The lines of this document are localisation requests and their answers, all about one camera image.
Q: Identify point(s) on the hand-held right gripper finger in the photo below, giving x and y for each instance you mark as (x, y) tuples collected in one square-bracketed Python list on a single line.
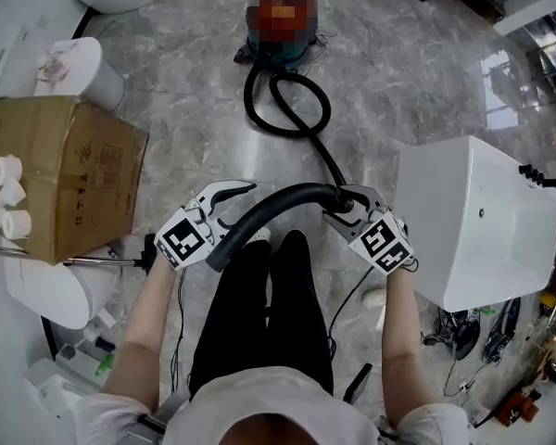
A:
[(347, 230), (368, 194)]

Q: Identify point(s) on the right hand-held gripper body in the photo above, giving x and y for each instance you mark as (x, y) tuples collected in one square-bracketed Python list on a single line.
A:
[(382, 244)]

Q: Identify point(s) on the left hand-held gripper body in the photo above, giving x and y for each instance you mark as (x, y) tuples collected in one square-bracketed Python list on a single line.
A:
[(183, 239)]

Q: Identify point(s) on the person's right forearm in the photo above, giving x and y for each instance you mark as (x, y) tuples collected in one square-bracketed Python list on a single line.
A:
[(403, 341)]

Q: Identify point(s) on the person's left forearm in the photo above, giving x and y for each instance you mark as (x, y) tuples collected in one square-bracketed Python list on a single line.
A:
[(143, 332)]

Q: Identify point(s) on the metal vacuum wand floor brush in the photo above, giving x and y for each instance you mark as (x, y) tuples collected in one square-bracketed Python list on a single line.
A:
[(102, 261)]

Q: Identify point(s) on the red and teal vacuum canister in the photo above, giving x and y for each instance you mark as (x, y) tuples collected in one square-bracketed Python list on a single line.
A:
[(282, 21)]

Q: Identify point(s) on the white oval rounded object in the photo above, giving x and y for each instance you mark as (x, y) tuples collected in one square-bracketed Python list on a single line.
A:
[(374, 297)]

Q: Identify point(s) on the white freestanding bathtub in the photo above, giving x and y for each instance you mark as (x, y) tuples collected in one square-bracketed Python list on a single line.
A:
[(468, 230)]

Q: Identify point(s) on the person's black trousers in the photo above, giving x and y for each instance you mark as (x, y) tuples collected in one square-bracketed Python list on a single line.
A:
[(241, 322)]

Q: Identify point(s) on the large brown cardboard box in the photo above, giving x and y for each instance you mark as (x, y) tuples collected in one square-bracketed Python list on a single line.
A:
[(74, 179)]

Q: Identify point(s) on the small green bottle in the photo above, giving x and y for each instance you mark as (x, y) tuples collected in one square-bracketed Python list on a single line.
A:
[(489, 311)]

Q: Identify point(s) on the black toilet seat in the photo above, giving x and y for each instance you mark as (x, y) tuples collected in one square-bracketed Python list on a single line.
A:
[(468, 341)]

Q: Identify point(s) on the dark blue cloth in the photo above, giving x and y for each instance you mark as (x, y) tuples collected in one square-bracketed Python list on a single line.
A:
[(104, 343)]

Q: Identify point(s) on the black battery pack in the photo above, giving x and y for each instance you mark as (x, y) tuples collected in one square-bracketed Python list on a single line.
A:
[(357, 383)]

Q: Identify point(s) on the white oval closed toilet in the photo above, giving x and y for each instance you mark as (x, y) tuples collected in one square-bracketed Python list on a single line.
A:
[(51, 290)]

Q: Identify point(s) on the green plastic bottle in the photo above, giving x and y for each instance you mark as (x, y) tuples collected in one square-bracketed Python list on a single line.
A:
[(105, 364)]

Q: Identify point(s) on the white power strip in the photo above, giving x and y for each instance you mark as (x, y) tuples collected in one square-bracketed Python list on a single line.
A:
[(465, 385)]

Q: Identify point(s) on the person's white shirt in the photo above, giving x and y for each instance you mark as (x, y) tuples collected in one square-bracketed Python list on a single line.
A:
[(269, 406)]

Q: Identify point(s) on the white toilet with tank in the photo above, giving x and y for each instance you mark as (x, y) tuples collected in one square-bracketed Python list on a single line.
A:
[(55, 387)]

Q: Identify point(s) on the red power tool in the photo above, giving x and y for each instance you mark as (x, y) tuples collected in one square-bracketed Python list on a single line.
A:
[(519, 406)]

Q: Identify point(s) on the white pedestal basin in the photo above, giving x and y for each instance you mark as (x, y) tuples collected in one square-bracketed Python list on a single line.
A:
[(88, 72)]

